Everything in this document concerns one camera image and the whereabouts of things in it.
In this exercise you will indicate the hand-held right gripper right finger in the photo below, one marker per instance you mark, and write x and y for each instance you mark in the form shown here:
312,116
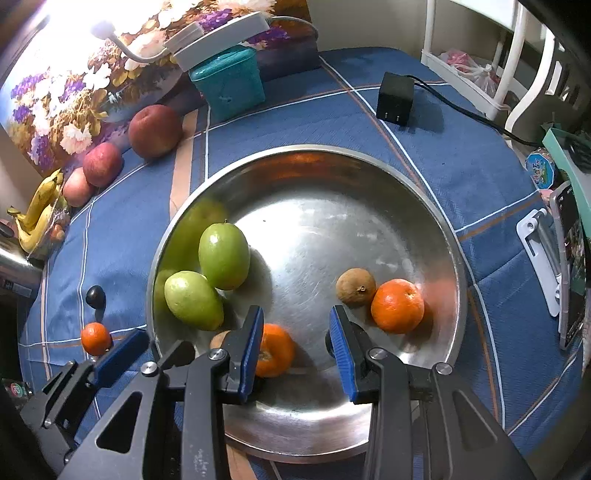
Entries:
341,355

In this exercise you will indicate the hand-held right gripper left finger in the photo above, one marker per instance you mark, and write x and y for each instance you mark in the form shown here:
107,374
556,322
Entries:
253,350

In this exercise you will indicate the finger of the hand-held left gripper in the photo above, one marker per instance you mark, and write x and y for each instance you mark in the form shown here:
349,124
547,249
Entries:
122,357

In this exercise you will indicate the dark purple plum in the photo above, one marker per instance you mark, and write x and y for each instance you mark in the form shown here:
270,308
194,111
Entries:
95,296
328,345

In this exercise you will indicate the orange tangerine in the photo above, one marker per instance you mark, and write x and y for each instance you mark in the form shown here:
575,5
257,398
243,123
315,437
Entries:
96,338
277,350
397,306

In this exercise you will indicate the brown kiwi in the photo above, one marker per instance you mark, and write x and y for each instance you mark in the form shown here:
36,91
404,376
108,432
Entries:
355,286

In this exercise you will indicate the green mango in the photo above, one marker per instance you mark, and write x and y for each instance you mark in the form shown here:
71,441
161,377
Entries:
224,256

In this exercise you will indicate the round steel plate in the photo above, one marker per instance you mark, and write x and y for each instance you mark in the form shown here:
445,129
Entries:
314,221

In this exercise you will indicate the clear glass fruit bowl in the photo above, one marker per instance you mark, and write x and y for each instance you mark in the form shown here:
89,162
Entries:
53,240

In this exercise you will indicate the steel thermos jug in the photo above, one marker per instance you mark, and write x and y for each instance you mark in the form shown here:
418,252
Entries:
16,267

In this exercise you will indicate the small orange fruit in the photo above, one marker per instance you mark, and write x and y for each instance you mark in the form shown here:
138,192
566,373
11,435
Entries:
57,233

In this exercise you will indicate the yellow banana bunch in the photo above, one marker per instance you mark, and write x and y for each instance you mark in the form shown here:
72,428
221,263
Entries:
39,207

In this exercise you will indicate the white phone stand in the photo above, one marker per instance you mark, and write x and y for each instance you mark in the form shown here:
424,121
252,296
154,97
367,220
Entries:
542,254

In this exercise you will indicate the blue plaid tablecloth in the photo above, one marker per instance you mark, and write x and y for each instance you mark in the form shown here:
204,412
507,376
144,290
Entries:
438,152

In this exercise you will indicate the dark red apple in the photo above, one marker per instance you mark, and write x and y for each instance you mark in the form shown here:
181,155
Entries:
154,131

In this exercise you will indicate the smartphone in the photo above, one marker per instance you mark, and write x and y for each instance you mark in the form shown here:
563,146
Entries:
572,263

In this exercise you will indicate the black power adapter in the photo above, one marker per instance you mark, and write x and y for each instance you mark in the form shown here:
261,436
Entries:
395,99

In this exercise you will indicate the floral painting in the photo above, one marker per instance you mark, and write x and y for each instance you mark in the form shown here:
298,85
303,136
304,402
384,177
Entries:
69,101

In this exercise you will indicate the teal plastic container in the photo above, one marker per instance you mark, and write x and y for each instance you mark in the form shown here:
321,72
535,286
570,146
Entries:
231,87

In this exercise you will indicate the colourful round tin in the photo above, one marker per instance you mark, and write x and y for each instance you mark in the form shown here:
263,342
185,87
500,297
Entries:
540,168

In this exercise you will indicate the mint green box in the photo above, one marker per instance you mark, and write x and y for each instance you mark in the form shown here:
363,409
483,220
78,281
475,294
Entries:
572,157

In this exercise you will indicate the white gooseneck desk lamp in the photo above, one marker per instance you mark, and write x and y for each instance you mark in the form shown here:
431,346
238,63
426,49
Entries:
217,39

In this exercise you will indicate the plastic bag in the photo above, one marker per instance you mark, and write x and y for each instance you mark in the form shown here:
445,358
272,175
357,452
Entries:
471,69

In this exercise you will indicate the white shelf rack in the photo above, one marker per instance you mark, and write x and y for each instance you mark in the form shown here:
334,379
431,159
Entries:
508,60

